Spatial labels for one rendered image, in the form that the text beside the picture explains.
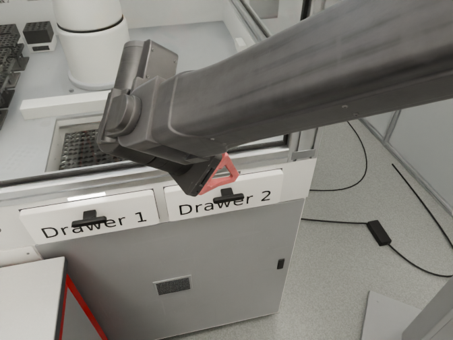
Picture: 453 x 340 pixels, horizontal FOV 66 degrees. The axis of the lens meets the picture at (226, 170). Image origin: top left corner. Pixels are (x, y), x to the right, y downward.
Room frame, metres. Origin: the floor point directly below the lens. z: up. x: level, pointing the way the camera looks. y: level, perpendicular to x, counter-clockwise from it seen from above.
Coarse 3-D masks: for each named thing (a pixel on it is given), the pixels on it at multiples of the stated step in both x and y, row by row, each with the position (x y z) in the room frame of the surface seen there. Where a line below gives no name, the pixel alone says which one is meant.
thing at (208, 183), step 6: (222, 156) 0.33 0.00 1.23; (228, 156) 0.33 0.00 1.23; (222, 162) 0.32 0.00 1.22; (228, 162) 0.34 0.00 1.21; (216, 168) 0.32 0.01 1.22; (228, 168) 0.34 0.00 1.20; (234, 168) 0.35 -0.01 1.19; (210, 174) 0.31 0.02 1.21; (234, 174) 0.35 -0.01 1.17; (204, 180) 0.31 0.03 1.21; (210, 180) 0.33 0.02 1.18; (216, 180) 0.34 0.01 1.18; (222, 180) 0.34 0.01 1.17; (228, 180) 0.35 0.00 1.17; (234, 180) 0.35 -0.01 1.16; (204, 186) 0.31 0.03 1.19; (210, 186) 0.32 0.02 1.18; (216, 186) 0.33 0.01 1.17; (204, 192) 0.31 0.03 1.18
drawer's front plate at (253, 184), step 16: (240, 176) 0.59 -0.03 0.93; (256, 176) 0.59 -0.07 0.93; (272, 176) 0.60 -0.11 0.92; (176, 192) 0.55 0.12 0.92; (208, 192) 0.56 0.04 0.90; (240, 192) 0.58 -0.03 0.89; (256, 192) 0.59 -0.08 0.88; (272, 192) 0.60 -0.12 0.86; (176, 208) 0.54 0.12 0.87; (192, 208) 0.55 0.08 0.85; (208, 208) 0.56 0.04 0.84; (224, 208) 0.57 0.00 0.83; (240, 208) 0.58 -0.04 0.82
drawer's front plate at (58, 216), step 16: (144, 192) 0.54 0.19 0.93; (32, 208) 0.49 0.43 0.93; (48, 208) 0.49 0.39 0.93; (64, 208) 0.49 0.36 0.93; (80, 208) 0.50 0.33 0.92; (96, 208) 0.51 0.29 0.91; (112, 208) 0.51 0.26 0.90; (128, 208) 0.52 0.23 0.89; (144, 208) 0.53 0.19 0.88; (32, 224) 0.48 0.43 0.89; (48, 224) 0.48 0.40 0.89; (64, 224) 0.49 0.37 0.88; (96, 224) 0.50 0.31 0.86; (112, 224) 0.51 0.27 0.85; (128, 224) 0.52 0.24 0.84; (144, 224) 0.53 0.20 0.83; (48, 240) 0.48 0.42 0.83
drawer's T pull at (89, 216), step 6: (90, 210) 0.50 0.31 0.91; (84, 216) 0.48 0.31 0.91; (90, 216) 0.48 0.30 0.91; (102, 216) 0.48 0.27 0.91; (72, 222) 0.47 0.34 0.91; (78, 222) 0.47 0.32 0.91; (84, 222) 0.47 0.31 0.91; (90, 222) 0.47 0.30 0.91; (96, 222) 0.47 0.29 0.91; (102, 222) 0.47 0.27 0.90
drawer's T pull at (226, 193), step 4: (224, 188) 0.57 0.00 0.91; (228, 188) 0.57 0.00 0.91; (220, 192) 0.56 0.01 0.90; (224, 192) 0.56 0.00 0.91; (228, 192) 0.56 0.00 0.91; (232, 192) 0.56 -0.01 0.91; (220, 196) 0.54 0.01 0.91; (224, 196) 0.54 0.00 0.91; (228, 196) 0.54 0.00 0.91; (232, 196) 0.54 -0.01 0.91; (236, 196) 0.54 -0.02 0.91; (240, 196) 0.54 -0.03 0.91; (244, 196) 0.55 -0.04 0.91; (216, 200) 0.53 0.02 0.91; (220, 200) 0.53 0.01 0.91; (224, 200) 0.53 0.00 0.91; (228, 200) 0.54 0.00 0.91; (232, 200) 0.54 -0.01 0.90
